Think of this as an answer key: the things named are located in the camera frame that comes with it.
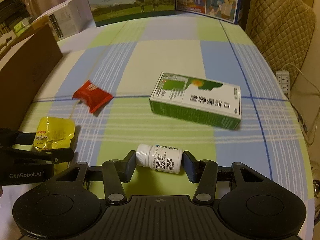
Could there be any beige quilted chair cover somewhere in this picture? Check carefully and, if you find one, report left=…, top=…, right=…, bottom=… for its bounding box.
left=245, top=0, right=316, bottom=82

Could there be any red snack packet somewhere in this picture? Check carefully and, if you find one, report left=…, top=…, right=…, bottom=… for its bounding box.
left=72, top=80, right=113, bottom=114

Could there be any green white spray medicine box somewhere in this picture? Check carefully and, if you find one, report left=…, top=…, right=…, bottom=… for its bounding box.
left=149, top=72, right=242, bottom=130

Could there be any checked bed sheet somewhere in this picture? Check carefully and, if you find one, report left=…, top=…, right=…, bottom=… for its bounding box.
left=0, top=12, right=316, bottom=240

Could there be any white medicine bottle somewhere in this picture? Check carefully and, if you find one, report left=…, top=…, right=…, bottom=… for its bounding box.
left=136, top=144, right=183, bottom=174

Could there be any green tissue packs stack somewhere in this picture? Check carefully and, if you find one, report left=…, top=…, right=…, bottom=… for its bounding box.
left=14, top=18, right=30, bottom=37

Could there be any white power cable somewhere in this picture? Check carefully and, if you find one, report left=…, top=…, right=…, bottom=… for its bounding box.
left=280, top=63, right=320, bottom=146

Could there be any white appliance box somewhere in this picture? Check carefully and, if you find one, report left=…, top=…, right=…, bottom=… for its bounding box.
left=31, top=0, right=87, bottom=41

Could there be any yellow snack packet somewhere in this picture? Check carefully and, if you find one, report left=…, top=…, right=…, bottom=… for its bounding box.
left=33, top=116, right=75, bottom=152

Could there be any brown cardboard shoe box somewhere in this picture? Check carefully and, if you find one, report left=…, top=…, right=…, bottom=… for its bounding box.
left=1, top=25, right=62, bottom=130

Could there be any white power strip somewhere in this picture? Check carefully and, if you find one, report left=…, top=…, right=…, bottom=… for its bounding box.
left=276, top=70, right=291, bottom=97

